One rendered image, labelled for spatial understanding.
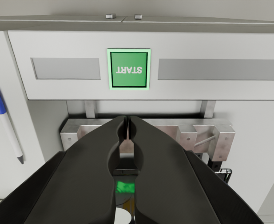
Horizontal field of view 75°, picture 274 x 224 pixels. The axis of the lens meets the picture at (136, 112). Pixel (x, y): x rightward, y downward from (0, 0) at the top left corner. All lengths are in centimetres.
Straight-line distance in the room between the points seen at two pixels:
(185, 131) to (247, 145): 25
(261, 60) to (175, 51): 12
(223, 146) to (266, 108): 17
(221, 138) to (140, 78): 23
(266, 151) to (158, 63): 47
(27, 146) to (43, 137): 3
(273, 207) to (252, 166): 31
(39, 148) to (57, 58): 16
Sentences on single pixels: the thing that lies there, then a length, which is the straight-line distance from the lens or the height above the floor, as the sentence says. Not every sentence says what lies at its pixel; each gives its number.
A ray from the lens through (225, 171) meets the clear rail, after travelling 50.
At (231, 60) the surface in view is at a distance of 29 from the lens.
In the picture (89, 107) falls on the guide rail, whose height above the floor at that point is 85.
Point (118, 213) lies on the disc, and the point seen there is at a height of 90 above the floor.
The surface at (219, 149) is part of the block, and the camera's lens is 43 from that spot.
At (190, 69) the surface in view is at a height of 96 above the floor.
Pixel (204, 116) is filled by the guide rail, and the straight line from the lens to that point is 44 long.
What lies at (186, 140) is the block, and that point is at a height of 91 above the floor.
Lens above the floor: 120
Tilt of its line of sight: 61 degrees down
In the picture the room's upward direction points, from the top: 177 degrees clockwise
